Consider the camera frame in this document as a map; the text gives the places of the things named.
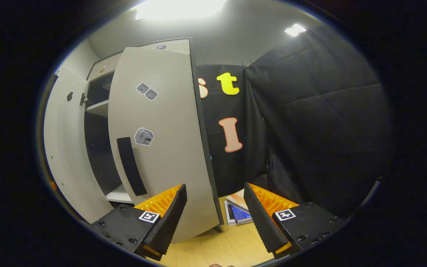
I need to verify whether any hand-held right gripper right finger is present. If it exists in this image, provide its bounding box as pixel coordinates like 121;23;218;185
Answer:
243;182;345;260

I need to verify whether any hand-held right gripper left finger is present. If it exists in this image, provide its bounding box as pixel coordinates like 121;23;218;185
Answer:
90;184;188;261

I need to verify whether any white shoe cabinet door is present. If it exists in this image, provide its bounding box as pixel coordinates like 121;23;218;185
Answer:
108;46;221;244
43;68;115;224

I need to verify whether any white shoe cabinet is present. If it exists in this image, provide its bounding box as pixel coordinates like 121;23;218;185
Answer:
84;37;224;233

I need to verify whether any white cabinet shelf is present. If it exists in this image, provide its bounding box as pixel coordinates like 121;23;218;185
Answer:
105;184;135;204
85;99;109;118

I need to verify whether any blue cover book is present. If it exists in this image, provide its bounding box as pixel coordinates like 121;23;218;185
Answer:
224;201;254;226

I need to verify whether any black backdrop cloth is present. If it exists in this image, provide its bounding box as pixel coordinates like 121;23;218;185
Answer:
195;64;271;199
244;23;392;220

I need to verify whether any ceiling light panel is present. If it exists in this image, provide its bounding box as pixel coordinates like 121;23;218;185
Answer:
135;0;229;21
285;23;307;37

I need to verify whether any black door handle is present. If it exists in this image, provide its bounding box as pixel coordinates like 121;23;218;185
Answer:
116;137;148;197

